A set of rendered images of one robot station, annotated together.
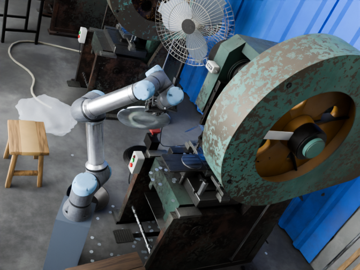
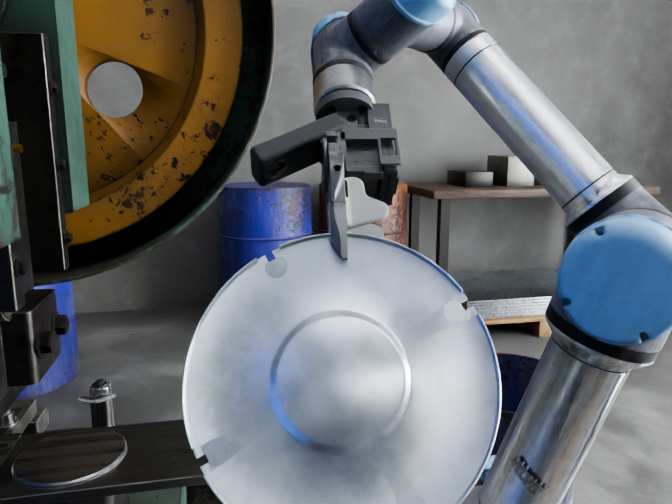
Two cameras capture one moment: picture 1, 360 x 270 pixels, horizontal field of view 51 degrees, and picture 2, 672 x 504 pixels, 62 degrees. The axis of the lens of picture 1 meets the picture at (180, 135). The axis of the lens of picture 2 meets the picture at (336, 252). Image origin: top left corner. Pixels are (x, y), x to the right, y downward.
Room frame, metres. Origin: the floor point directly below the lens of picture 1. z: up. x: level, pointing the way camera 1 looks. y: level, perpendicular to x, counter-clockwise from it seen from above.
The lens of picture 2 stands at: (2.19, 0.42, 1.15)
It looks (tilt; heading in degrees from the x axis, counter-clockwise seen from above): 11 degrees down; 205
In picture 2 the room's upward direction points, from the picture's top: straight up
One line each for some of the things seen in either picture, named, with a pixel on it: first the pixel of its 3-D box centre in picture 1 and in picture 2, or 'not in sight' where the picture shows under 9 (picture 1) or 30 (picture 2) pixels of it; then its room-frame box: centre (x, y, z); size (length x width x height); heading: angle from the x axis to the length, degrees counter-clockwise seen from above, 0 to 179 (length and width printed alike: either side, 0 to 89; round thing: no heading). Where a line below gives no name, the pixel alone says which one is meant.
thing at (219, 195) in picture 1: (220, 185); (7, 418); (1.72, -0.33, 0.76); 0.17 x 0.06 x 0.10; 37
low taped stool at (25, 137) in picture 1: (24, 154); not in sight; (1.94, 0.94, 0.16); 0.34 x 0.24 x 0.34; 35
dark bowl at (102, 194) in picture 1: (87, 199); not in sight; (1.91, 0.42, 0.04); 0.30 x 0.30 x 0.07
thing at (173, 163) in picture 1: (180, 170); (118, 499); (1.75, -0.09, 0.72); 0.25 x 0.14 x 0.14; 127
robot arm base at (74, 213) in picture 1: (78, 204); not in sight; (1.40, 0.34, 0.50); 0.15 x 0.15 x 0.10
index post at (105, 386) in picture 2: (202, 187); (102, 410); (1.64, -0.23, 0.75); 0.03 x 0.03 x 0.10; 37
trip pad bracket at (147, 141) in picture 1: (149, 148); not in sight; (1.96, 0.15, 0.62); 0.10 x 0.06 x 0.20; 37
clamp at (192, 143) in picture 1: (196, 146); not in sight; (1.99, -0.12, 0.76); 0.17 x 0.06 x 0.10; 37
